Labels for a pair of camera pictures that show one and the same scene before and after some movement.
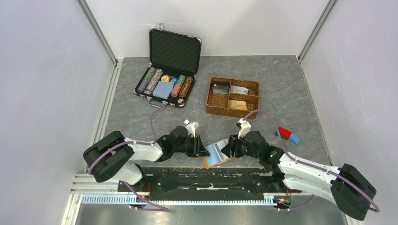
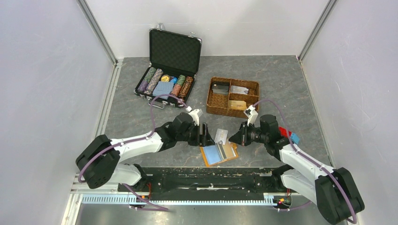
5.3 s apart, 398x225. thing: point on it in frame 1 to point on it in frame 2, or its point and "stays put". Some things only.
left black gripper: (198, 149) to (204, 139)
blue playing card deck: (163, 89) stays put
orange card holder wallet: (217, 156) stays put
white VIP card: (239, 90) stays put
